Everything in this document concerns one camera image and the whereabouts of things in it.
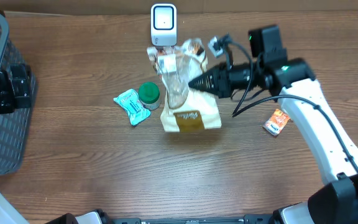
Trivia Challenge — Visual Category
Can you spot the beige dried food pouch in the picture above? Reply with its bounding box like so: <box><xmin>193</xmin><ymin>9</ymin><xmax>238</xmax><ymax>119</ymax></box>
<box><xmin>147</xmin><ymin>38</ymin><xmax>222</xmax><ymax>133</ymax></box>

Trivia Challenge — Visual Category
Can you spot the orange tissue pack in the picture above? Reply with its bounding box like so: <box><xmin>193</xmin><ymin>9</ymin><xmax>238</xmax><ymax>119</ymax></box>
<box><xmin>263</xmin><ymin>109</ymin><xmax>290</xmax><ymax>136</ymax></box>

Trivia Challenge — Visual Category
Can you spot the green lid jar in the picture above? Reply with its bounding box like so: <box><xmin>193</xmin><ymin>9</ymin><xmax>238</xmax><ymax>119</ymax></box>
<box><xmin>138</xmin><ymin>82</ymin><xmax>161</xmax><ymax>110</ymax></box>

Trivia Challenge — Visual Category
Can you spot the teal snack wrapper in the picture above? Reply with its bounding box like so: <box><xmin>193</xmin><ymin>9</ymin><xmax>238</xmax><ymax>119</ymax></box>
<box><xmin>114</xmin><ymin>89</ymin><xmax>151</xmax><ymax>126</ymax></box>

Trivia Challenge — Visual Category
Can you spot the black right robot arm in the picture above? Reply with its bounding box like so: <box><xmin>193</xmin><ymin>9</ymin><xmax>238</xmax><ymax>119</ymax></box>
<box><xmin>189</xmin><ymin>25</ymin><xmax>358</xmax><ymax>224</ymax></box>

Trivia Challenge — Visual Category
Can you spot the white barcode scanner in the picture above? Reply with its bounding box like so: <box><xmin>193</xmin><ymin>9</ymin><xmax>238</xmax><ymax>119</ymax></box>
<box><xmin>150</xmin><ymin>3</ymin><xmax>177</xmax><ymax>46</ymax></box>

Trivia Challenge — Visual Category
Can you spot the grey plastic mesh basket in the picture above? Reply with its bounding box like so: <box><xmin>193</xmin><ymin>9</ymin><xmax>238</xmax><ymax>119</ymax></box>
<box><xmin>0</xmin><ymin>14</ymin><xmax>38</xmax><ymax>175</ymax></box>

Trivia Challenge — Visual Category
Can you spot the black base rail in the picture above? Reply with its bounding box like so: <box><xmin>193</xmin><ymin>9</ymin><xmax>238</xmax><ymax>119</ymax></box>
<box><xmin>111</xmin><ymin>214</ymin><xmax>279</xmax><ymax>224</ymax></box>

